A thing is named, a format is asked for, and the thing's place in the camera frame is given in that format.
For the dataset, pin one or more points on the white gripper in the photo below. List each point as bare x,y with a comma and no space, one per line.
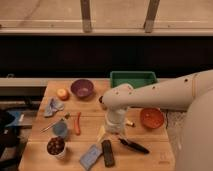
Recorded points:
114,123

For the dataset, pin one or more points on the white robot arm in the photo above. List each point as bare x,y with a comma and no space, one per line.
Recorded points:
191,93

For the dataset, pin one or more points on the purple bowl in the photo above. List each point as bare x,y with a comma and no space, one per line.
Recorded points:
82,88

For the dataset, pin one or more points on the orange bowl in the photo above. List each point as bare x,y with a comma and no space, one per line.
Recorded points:
151,118

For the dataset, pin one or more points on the blue sponge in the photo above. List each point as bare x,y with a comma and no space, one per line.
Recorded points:
88,159

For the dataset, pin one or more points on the orange carrot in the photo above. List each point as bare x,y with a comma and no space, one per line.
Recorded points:
77,124

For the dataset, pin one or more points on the yellow banana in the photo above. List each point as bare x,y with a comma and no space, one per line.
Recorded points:
129,123

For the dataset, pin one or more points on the metal fork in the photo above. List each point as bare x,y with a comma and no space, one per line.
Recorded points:
65,117

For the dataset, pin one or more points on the blue plastic cup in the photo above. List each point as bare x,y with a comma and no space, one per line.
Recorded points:
60,129

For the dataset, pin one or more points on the white cup of grapes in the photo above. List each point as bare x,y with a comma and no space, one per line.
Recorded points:
56,147

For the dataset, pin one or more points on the crumpled blue cloth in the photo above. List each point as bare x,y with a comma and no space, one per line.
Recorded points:
53,106

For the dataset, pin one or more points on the green plastic tray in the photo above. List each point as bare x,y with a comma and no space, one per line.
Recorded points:
135,78

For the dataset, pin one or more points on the black handled knife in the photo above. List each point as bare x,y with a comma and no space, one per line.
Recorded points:
134,145

